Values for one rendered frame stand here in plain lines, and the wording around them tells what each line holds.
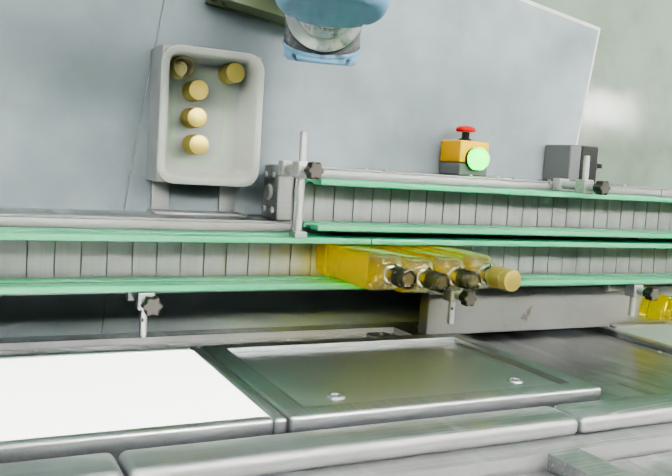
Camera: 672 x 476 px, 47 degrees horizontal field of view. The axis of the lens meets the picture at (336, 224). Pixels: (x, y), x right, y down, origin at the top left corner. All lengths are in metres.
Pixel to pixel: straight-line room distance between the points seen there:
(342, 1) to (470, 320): 0.90
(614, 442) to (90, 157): 0.90
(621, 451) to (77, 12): 1.03
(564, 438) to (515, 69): 0.93
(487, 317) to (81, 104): 0.85
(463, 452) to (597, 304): 0.89
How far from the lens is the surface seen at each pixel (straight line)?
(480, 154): 1.54
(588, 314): 1.74
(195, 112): 1.32
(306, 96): 1.47
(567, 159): 1.72
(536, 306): 1.64
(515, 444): 0.97
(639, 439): 1.06
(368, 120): 1.52
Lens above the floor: 2.08
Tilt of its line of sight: 63 degrees down
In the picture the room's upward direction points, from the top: 103 degrees clockwise
